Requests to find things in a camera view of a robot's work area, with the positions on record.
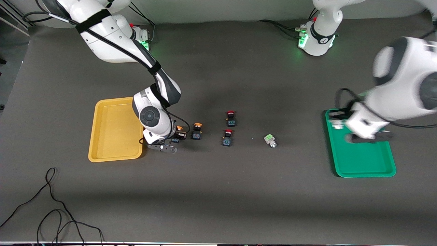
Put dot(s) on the yellow plastic tray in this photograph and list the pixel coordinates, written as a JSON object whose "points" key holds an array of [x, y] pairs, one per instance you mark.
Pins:
{"points": [[112, 136]]}

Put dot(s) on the dark grey table mat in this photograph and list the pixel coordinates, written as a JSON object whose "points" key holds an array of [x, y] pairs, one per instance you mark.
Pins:
{"points": [[218, 205]]}

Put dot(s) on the red push button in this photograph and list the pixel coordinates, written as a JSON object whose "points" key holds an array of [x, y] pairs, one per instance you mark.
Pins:
{"points": [[231, 121], [227, 140]]}

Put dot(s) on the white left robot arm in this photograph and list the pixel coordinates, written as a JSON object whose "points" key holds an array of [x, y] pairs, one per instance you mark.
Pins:
{"points": [[403, 89]]}

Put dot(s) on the green push button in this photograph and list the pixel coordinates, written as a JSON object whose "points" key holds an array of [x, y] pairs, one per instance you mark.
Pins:
{"points": [[337, 126], [270, 139]]}

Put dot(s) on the green plastic tray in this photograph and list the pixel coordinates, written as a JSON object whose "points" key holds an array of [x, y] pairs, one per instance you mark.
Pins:
{"points": [[362, 157]]}

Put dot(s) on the yellow push button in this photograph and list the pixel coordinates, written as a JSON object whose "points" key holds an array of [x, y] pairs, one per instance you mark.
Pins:
{"points": [[197, 135], [180, 128]]}

